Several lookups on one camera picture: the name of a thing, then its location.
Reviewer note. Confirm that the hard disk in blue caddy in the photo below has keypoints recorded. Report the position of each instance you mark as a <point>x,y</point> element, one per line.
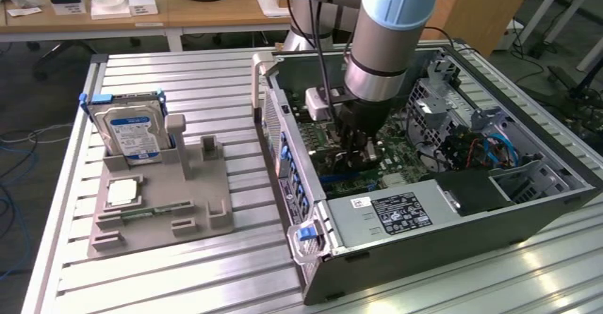
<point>132,134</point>

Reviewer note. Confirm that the metal disk bay cage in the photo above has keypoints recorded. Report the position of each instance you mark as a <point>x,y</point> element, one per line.
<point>433,116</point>

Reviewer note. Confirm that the wooden cabinet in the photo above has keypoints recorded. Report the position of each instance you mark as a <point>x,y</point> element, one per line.
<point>475,10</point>

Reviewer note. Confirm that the black floor stand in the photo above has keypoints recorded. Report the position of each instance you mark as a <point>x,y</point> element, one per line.
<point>560,75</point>

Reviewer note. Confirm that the green motherboard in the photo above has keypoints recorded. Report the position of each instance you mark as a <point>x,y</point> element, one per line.
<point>404,158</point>

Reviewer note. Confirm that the white box with tape roll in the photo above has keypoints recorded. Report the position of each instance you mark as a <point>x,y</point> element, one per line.
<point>111,7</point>

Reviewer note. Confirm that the plain white box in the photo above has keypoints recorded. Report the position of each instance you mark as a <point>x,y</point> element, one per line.
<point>141,5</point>

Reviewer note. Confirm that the stack of white papers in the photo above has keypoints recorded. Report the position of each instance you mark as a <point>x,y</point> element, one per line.
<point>273,7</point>

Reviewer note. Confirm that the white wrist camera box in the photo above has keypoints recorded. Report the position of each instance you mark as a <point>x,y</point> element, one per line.
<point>317,104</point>

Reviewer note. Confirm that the white paper label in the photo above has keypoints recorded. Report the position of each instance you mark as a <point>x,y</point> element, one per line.
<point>23,11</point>

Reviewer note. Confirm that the blue case latch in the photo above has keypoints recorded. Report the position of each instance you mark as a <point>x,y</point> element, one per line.
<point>305,231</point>

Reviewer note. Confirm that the white desk frame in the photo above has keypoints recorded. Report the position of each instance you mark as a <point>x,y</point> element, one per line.
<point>564,7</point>

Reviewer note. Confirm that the grey parts rack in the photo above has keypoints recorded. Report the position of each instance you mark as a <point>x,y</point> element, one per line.
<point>160,194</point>

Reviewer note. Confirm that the blue expansion slot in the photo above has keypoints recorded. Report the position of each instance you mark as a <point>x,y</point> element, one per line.
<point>329,179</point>

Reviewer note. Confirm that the green RAM stick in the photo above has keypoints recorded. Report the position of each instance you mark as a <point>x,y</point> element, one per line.
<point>151,211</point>

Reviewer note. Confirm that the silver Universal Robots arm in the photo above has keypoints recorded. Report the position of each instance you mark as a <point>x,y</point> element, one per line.
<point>381,46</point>

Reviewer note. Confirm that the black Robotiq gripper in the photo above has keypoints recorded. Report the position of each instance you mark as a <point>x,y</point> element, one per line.
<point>364,120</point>

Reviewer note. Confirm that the wooden desk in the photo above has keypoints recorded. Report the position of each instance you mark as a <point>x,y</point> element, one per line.
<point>212,12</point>

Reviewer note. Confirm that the grey power supply unit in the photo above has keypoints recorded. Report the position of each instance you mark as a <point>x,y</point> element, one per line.
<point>357,222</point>

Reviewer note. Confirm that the silver CPU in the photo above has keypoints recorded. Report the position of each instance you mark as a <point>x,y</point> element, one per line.
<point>123,191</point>

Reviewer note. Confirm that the dark grey open PC case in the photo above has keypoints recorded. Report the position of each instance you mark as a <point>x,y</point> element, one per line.
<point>424,257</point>

